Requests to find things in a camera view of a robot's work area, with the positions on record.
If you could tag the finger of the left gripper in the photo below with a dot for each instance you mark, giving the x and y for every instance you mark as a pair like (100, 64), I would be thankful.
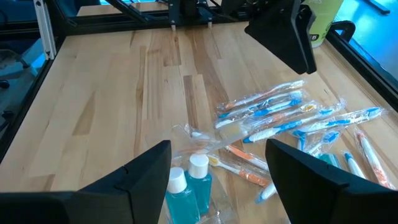
(280, 37)
(310, 40)

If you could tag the black table frame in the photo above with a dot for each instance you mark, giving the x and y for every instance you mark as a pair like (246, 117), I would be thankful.
(109, 25)

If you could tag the clear acrylic organizer box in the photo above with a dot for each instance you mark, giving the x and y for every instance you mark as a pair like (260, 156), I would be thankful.
(217, 202)

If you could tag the blue mouthwash bottle white cap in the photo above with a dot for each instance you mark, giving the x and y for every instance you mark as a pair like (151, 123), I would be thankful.
(182, 205)
(330, 160)
(200, 186)

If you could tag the orange white toothbrush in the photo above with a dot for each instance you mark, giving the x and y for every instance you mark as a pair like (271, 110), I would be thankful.
(373, 161)
(245, 155)
(264, 93)

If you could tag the green disinfecting wipes canister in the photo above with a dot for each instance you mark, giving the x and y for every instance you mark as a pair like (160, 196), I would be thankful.
(323, 18)

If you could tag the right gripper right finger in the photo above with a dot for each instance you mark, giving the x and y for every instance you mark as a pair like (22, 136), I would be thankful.
(311, 193)

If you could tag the silver aluminium extrusion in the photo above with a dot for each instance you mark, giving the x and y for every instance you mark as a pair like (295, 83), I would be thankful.
(45, 28)

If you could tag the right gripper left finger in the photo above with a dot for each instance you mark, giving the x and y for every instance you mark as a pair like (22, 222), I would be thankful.
(130, 196)

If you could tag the blue white toothbrush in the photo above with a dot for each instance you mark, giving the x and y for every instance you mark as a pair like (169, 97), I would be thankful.
(260, 104)
(267, 192)
(329, 137)
(354, 166)
(267, 111)
(339, 122)
(286, 127)

